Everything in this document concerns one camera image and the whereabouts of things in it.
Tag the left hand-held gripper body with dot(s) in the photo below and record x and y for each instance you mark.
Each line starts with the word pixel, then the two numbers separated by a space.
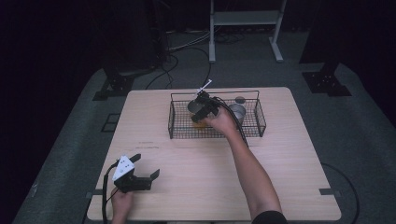
pixel 129 183

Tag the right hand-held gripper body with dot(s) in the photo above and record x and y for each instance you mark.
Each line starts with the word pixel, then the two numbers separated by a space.
pixel 209 104

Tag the plain metal cup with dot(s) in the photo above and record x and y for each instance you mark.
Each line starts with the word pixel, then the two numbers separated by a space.
pixel 238 112

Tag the person's left hand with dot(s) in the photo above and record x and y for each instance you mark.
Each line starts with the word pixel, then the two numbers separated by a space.
pixel 121 202

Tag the person's right hand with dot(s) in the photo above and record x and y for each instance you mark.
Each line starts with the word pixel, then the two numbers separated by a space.
pixel 222 123

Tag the small grey round disc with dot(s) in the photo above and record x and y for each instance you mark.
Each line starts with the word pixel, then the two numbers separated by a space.
pixel 240 100

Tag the grey tape strip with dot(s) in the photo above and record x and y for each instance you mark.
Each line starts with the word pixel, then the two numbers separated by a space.
pixel 330 192
pixel 93 193

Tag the black stand base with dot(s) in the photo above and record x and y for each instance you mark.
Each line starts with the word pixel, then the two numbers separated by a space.
pixel 113 88
pixel 325 82

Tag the black sleeve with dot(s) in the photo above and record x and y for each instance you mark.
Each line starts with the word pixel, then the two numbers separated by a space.
pixel 270 218

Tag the white metal table frame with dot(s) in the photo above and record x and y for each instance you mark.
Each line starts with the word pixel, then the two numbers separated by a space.
pixel 246 18

